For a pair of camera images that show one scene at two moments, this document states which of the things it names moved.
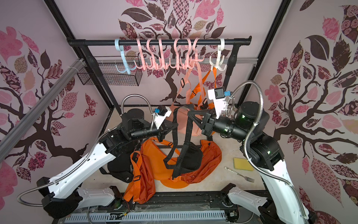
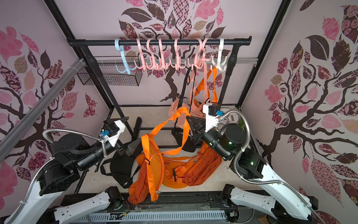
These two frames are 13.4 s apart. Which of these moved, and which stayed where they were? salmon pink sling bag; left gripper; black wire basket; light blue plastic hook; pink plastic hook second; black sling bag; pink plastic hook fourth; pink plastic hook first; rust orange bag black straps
Moved: left gripper; black sling bag; salmon pink sling bag
Stayed: black wire basket; pink plastic hook first; pink plastic hook fourth; light blue plastic hook; pink plastic hook second; rust orange bag black straps
